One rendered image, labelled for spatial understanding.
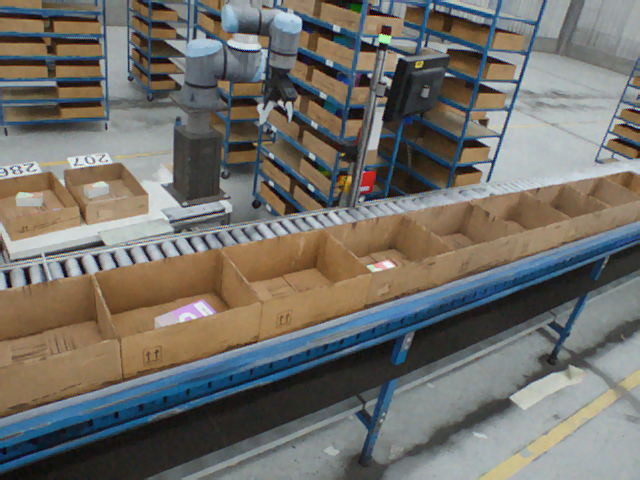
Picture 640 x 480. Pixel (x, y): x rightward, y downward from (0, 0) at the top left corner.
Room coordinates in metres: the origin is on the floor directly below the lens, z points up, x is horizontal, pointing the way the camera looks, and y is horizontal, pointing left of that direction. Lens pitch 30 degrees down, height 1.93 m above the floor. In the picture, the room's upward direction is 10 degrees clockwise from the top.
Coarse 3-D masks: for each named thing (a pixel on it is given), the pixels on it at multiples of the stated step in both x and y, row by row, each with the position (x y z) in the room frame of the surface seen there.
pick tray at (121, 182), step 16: (64, 176) 2.05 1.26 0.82; (80, 176) 2.12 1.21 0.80; (96, 176) 2.17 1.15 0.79; (112, 176) 2.22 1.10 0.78; (128, 176) 2.17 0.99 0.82; (80, 192) 2.05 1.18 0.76; (112, 192) 2.10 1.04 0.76; (128, 192) 2.13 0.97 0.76; (144, 192) 2.01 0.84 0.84; (80, 208) 1.86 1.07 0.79; (96, 208) 1.82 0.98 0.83; (112, 208) 1.87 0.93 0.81; (128, 208) 1.91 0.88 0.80; (144, 208) 1.97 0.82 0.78
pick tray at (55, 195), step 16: (32, 176) 1.97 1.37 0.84; (48, 176) 2.02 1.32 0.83; (0, 192) 1.87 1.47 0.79; (16, 192) 1.92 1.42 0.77; (32, 192) 1.97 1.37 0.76; (48, 192) 1.99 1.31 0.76; (64, 192) 1.91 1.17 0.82; (0, 208) 1.65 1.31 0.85; (16, 208) 1.81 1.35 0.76; (32, 208) 1.83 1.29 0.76; (48, 208) 1.85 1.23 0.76; (64, 208) 1.73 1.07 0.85; (16, 224) 1.59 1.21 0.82; (32, 224) 1.64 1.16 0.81; (48, 224) 1.68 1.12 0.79; (64, 224) 1.73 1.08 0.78; (80, 224) 1.78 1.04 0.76; (16, 240) 1.59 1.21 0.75
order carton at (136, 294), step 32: (192, 256) 1.29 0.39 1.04; (224, 256) 1.31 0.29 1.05; (128, 288) 1.17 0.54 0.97; (160, 288) 1.23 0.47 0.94; (192, 288) 1.29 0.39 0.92; (224, 288) 1.30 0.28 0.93; (128, 320) 1.12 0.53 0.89; (192, 320) 1.00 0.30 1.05; (224, 320) 1.05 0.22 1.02; (256, 320) 1.12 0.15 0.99; (128, 352) 0.89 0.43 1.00; (160, 352) 0.94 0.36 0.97; (192, 352) 1.00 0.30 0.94; (224, 352) 1.06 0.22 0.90
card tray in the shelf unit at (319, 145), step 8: (304, 136) 3.22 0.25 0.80; (312, 136) 3.15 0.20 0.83; (320, 136) 3.31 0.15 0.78; (304, 144) 3.21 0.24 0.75; (312, 144) 3.14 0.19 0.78; (320, 144) 3.07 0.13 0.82; (328, 144) 3.28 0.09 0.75; (320, 152) 3.06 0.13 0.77; (328, 152) 3.00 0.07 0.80; (368, 152) 3.06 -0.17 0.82; (376, 152) 3.11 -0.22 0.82; (328, 160) 2.99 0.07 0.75; (368, 160) 3.07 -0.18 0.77
